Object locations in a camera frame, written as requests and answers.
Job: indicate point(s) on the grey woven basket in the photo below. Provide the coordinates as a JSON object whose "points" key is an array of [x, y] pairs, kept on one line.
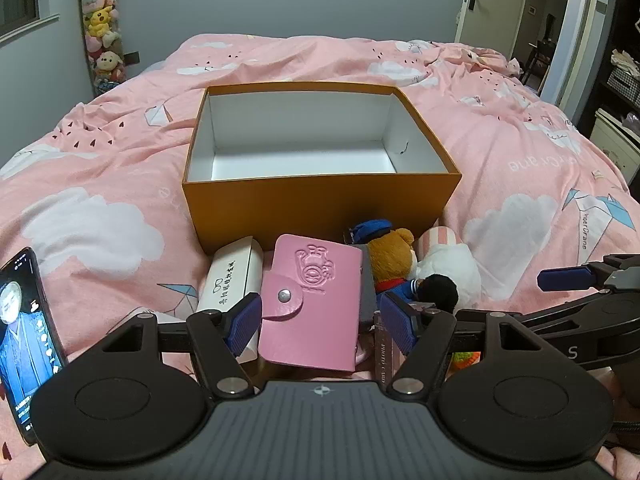
{"points": [[625, 85]]}

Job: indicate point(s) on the pink cloud print blanket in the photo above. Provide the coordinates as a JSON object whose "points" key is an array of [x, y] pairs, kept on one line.
{"points": [[100, 160]]}

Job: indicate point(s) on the white glasses case box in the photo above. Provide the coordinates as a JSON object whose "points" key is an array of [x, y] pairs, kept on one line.
{"points": [[227, 275]]}

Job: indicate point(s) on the hanging column of plush toys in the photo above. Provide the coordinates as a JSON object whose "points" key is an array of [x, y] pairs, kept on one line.
{"points": [[102, 25]]}

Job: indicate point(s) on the orange crochet toy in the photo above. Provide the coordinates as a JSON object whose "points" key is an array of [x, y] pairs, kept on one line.
{"points": [[465, 358]]}

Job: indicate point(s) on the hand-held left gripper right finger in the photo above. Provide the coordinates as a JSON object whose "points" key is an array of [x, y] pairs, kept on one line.
{"points": [[400, 322]]}

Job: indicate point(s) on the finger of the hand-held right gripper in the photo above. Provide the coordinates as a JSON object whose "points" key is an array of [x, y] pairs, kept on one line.
{"points": [[565, 278], [590, 307]]}

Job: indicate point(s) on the white plush with striped hat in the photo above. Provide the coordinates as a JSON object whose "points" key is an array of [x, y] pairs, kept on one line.
{"points": [[450, 262]]}

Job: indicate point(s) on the white door frame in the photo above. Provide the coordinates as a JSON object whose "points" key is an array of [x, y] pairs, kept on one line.
{"points": [[580, 60]]}

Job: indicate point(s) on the white storage cabinet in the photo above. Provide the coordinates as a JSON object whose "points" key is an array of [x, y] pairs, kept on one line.
{"points": [[612, 142]]}

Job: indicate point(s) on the black smartphone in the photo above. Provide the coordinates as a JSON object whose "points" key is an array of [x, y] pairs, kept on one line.
{"points": [[25, 340]]}

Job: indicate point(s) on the white room door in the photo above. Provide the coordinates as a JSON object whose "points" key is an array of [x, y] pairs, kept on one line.
{"points": [[500, 5]]}

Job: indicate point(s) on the dark grey case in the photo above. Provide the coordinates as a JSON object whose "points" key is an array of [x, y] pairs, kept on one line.
{"points": [[368, 285]]}

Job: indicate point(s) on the dark wooden chair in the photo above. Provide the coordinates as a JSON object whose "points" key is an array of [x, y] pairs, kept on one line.
{"points": [[537, 60]]}

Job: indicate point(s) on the dark storage shelf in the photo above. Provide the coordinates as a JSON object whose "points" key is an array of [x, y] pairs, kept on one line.
{"points": [[625, 25]]}

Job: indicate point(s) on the pink snap card wallet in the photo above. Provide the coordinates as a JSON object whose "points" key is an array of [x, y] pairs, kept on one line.
{"points": [[320, 320]]}

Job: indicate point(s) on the brown teddy bear plush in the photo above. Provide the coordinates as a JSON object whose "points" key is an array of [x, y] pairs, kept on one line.
{"points": [[390, 255]]}

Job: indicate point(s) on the orange cardboard box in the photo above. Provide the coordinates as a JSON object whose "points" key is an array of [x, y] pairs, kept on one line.
{"points": [[300, 210]]}

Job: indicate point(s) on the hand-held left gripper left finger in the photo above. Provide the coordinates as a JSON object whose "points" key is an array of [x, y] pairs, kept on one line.
{"points": [[243, 322]]}

